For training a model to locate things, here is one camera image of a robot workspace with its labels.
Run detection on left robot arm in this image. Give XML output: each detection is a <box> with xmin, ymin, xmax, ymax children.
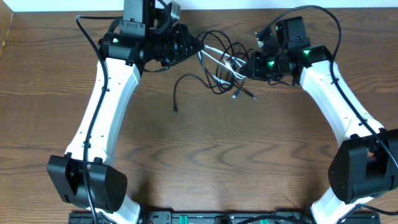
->
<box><xmin>47</xmin><ymin>1</ymin><xmax>204</xmax><ymax>223</ymax></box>

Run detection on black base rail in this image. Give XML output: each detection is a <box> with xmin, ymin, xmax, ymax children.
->
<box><xmin>67</xmin><ymin>209</ymin><xmax>381</xmax><ymax>224</ymax></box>

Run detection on black usb cable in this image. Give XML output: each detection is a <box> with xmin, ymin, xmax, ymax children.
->
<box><xmin>172</xmin><ymin>29</ymin><xmax>259</xmax><ymax>113</ymax></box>

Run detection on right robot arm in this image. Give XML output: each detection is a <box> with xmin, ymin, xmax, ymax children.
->
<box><xmin>241</xmin><ymin>16</ymin><xmax>397</xmax><ymax>223</ymax></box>

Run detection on white usb cable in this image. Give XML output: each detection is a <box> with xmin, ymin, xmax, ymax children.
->
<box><xmin>197</xmin><ymin>44</ymin><xmax>248</xmax><ymax>85</ymax></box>

